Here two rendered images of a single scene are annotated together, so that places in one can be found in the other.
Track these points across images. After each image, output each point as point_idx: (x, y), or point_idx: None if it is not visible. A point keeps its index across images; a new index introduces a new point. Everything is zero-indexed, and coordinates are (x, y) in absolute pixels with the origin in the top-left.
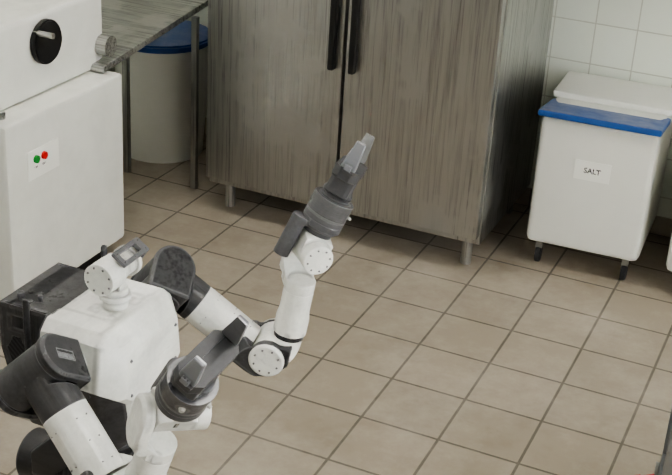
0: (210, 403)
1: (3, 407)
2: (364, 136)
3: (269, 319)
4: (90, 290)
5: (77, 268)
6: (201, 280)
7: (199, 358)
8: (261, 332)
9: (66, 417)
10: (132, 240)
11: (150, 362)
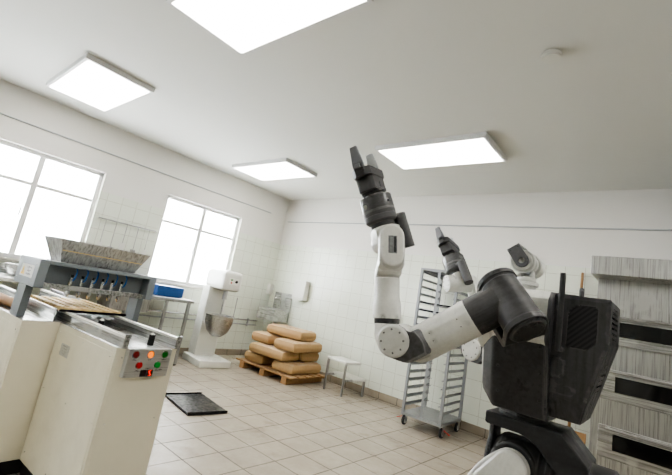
0: (444, 277)
1: None
2: (357, 148)
3: (401, 327)
4: (539, 277)
5: (585, 297)
6: (471, 295)
7: (450, 238)
8: (409, 329)
9: None
10: (520, 244)
11: None
